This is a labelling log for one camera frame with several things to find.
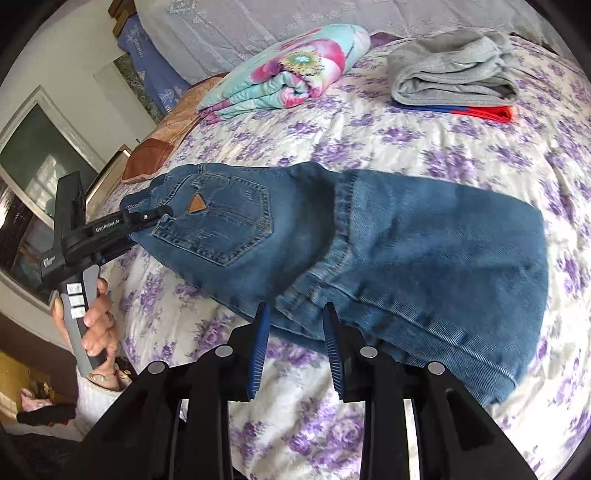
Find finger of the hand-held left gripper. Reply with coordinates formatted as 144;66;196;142
121;204;175;232
92;237;138;267

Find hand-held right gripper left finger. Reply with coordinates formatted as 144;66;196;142
83;302;272;480

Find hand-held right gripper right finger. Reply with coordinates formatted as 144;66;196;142
322;303;537;480

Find blue denim pants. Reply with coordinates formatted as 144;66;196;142
120;161;550;407

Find person's left forearm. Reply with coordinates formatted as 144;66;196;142
74;362;137;439

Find person's left hand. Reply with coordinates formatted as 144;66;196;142
51;278;118;371

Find brown pillow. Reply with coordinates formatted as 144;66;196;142
122;76;227;184

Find blue printed cloth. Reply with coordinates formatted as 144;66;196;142
115;14;190;116

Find pink cloth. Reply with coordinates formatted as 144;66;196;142
18;388;54;414

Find black object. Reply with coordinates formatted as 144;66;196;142
16;404;77;425

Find folded floral blanket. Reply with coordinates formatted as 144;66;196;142
196;23;372;125

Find wooden headboard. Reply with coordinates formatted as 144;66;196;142
108;0;139;24

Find white lace cloth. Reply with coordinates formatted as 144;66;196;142
134;0;559;86

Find red and blue folded garment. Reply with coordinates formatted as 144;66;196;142
392;100;515;124

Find folded grey sweater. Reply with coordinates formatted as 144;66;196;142
385;28;520;106

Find wooden frame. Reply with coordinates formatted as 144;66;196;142
85;145;133;217

